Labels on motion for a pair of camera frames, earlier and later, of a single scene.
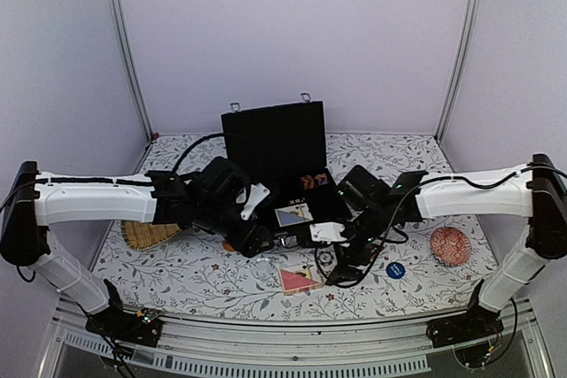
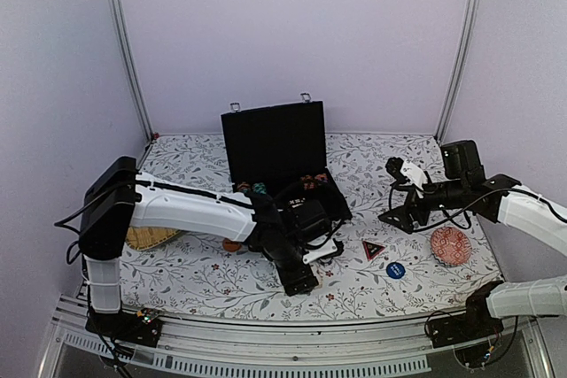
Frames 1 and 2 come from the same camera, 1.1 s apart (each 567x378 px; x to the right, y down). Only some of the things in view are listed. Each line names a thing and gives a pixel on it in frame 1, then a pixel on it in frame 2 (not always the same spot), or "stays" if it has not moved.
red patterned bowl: [451, 246] stays
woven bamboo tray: [141, 235] stays
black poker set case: [283, 150] stays
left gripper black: [252, 248] -> [295, 282]
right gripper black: [348, 271] -> [403, 212]
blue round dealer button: [395, 270] stays
